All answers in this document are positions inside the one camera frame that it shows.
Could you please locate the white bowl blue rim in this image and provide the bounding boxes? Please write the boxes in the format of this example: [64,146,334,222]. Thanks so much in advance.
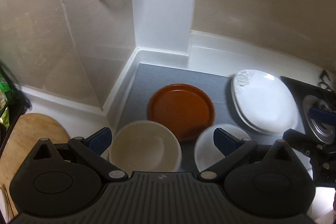
[194,123,249,172]

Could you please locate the cream white bowl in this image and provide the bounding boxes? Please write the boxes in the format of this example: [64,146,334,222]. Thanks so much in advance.
[109,121,182,174]

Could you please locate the white embossed square plate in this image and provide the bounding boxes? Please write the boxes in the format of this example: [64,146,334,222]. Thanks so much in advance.
[231,69,299,135]

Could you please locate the brown round plate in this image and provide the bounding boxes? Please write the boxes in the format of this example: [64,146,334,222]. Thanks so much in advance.
[147,84,215,142]

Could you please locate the black glass gas stove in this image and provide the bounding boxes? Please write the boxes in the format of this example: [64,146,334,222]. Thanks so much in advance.
[280,76,335,144]

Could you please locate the silver gas burner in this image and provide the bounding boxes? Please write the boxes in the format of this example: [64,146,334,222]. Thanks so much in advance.
[302,95,335,145]

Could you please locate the black pan support grate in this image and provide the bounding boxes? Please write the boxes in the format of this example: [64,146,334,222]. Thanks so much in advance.
[318,69,333,92]

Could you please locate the round wooden cutting board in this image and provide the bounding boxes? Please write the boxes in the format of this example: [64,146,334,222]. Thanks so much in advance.
[0,113,71,218]

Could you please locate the black rack with packets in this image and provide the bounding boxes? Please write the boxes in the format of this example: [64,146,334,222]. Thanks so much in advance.
[1,62,32,154]

